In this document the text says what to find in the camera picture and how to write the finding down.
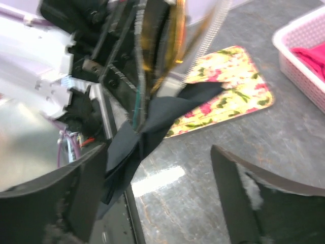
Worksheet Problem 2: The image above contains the white basket with pink cloth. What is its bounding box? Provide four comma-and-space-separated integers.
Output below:
272, 6, 324, 112

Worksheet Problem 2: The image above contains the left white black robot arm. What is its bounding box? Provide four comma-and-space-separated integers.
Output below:
1, 1, 173, 138

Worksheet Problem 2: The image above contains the floral placemat tray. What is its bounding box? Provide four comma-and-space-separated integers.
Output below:
166, 46, 274, 138

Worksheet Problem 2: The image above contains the silver table knife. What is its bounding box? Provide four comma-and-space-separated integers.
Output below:
150, 0, 232, 96

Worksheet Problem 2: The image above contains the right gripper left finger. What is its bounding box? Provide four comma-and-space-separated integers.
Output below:
1, 143, 107, 243

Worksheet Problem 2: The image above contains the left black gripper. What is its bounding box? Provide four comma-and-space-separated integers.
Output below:
63, 1, 168, 142

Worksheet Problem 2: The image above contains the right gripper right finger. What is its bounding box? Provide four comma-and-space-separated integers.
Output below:
211, 145, 324, 244

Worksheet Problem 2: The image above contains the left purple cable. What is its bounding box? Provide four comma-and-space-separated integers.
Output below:
55, 121, 82, 168

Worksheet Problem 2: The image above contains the gold spoon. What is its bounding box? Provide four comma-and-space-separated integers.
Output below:
141, 0, 219, 92

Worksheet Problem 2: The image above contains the black paper napkin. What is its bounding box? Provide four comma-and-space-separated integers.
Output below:
96, 82, 223, 219

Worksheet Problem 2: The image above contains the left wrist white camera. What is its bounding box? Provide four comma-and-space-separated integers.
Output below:
1, 17, 73, 119

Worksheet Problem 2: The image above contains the pink folded cloth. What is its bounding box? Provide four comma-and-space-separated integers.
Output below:
290, 42, 324, 82

